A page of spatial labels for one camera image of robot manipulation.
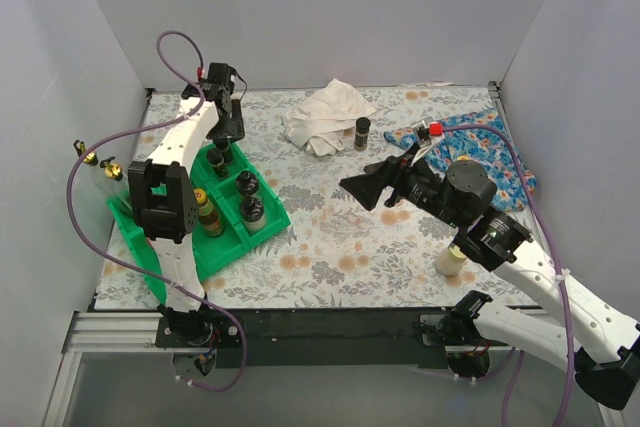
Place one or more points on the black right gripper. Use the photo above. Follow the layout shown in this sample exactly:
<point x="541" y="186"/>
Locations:
<point x="393" y="181"/>

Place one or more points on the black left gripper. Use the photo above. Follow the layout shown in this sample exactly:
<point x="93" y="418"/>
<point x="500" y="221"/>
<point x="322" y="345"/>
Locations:
<point x="228" y="127"/>

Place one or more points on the black-lid seasoning shaker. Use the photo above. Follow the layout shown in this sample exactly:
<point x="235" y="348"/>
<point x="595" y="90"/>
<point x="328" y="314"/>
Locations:
<point x="217" y="162"/>

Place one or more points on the small black-cap spice jar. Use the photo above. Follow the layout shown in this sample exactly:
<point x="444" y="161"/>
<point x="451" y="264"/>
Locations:
<point x="247" y="183"/>

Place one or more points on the black-cap white powder bottle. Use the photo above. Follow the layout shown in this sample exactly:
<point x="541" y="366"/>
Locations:
<point x="252" y="212"/>

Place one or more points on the red chili sauce bottle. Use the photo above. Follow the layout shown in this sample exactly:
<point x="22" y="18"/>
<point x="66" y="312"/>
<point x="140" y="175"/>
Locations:
<point x="208" y="215"/>

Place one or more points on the yellow-lid white sauce bottle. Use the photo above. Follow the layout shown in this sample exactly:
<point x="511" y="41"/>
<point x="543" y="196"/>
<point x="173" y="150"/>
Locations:
<point x="450" y="261"/>

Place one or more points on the clear gold-spout oil bottle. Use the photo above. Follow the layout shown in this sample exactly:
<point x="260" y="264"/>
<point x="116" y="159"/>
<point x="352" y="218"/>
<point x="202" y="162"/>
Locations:
<point x="116" y="177"/>

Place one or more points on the dark round-cap bottle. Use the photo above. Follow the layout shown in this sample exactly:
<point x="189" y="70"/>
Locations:
<point x="226" y="150"/>

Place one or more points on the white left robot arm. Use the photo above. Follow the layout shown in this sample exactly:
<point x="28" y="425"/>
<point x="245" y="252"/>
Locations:
<point x="163" y="201"/>

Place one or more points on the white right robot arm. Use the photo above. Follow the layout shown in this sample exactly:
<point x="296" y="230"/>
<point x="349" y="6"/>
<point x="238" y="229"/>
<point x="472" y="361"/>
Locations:
<point x="594" y="343"/>

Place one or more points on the green plastic organizer tray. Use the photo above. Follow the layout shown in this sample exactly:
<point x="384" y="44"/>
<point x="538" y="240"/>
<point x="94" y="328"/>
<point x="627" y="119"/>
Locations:
<point x="211" y="254"/>

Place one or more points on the white crumpled cloth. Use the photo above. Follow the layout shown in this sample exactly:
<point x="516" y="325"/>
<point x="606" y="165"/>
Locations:
<point x="316" y="125"/>

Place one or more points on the blue floral cloth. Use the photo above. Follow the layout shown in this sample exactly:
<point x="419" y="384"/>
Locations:
<point x="481" y="146"/>

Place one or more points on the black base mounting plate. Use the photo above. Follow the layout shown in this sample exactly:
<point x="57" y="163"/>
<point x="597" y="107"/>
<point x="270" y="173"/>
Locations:
<point x="322" y="337"/>

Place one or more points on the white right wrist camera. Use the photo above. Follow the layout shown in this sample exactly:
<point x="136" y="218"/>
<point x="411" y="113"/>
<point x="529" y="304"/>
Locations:
<point x="428" y="134"/>

